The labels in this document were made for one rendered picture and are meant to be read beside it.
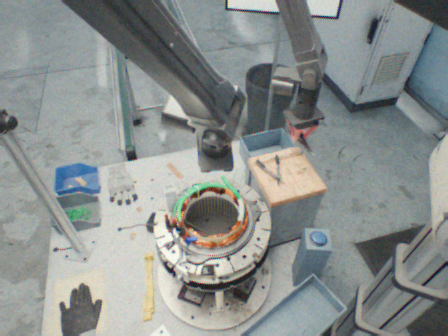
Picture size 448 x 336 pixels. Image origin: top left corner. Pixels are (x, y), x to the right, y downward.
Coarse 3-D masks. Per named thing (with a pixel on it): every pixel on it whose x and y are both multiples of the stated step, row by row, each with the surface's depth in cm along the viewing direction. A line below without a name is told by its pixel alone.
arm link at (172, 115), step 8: (168, 96) 53; (168, 104) 52; (176, 104) 52; (168, 112) 52; (176, 112) 52; (168, 120) 55; (176, 120) 54; (184, 120) 53; (176, 128) 56; (184, 128) 55; (192, 128) 55; (208, 136) 47; (216, 136) 47; (224, 136) 48; (216, 144) 49; (224, 144) 52
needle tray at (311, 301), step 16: (304, 288) 83; (320, 288) 82; (288, 304) 81; (304, 304) 81; (320, 304) 81; (336, 304) 79; (256, 320) 74; (272, 320) 78; (288, 320) 78; (304, 320) 78; (320, 320) 78; (336, 320) 77
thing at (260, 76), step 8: (256, 64) 249; (264, 64) 251; (248, 72) 243; (256, 72) 252; (264, 72) 255; (256, 80) 257; (264, 80) 259; (248, 88) 237; (256, 88) 229; (264, 88) 263; (248, 96) 242; (256, 96) 234; (264, 96) 231; (280, 96) 230; (288, 96) 234; (280, 104) 236
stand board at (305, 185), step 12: (264, 156) 111; (300, 156) 111; (252, 168) 107; (276, 168) 107; (288, 168) 107; (300, 168) 107; (312, 168) 107; (264, 180) 103; (288, 180) 103; (300, 180) 103; (312, 180) 103; (264, 192) 101; (276, 192) 100; (288, 192) 100; (300, 192) 100; (312, 192) 100; (324, 192) 102; (276, 204) 98
